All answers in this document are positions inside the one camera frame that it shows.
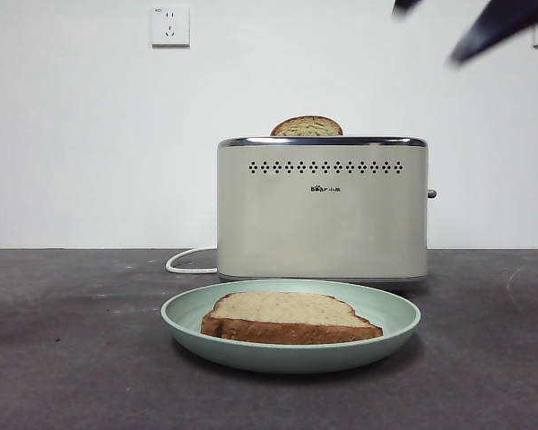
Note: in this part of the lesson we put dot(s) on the small seeded bread slice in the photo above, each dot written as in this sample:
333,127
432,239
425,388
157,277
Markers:
306,127

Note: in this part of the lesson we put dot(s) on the cream toaster with chrome top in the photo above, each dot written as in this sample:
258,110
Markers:
318,224

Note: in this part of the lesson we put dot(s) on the pale green round plate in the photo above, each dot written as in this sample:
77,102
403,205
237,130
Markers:
291,358

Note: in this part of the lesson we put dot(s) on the large brown-crusted bread slice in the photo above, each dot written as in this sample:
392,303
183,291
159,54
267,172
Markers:
291,320

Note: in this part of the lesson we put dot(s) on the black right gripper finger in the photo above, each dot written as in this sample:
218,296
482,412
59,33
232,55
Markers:
408,5
502,24

